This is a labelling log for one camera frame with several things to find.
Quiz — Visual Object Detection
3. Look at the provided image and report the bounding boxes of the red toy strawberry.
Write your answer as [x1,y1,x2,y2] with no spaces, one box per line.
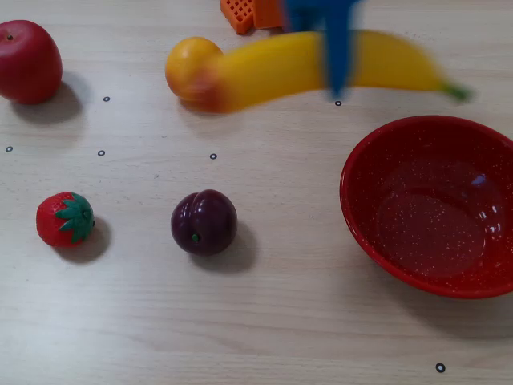
[35,191,96,248]

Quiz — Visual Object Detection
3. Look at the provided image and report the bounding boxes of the red toy apple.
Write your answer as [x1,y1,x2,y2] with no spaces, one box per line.
[0,19,64,106]

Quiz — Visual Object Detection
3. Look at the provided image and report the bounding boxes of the yellow toy banana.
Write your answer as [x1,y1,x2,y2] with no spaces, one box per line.
[208,30,475,115]

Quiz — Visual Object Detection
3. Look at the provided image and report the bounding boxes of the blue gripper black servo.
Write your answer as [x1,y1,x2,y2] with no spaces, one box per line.
[282,0,364,102]

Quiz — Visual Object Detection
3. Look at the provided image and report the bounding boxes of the orange toy fruit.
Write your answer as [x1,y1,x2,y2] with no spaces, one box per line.
[165,36,225,110]

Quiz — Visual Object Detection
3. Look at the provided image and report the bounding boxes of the purple toy plum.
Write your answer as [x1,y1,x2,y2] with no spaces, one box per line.
[170,188,239,257]

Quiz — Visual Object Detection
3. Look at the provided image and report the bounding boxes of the red speckled enamel bowl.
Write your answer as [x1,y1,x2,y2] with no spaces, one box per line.
[339,115,513,300]

